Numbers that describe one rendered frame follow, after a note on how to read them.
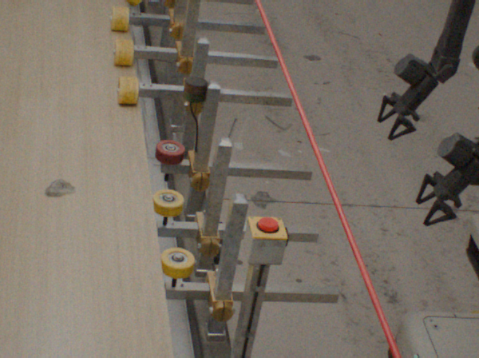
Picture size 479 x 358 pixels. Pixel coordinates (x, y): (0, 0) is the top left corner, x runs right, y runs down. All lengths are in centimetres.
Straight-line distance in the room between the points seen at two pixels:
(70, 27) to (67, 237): 117
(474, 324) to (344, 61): 253
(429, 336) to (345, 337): 44
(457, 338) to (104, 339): 155
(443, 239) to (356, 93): 127
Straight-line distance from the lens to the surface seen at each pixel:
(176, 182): 308
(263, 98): 308
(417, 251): 429
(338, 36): 602
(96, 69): 322
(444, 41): 286
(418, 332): 342
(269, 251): 203
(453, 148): 249
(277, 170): 292
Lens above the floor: 237
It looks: 32 degrees down
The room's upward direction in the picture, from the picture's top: 11 degrees clockwise
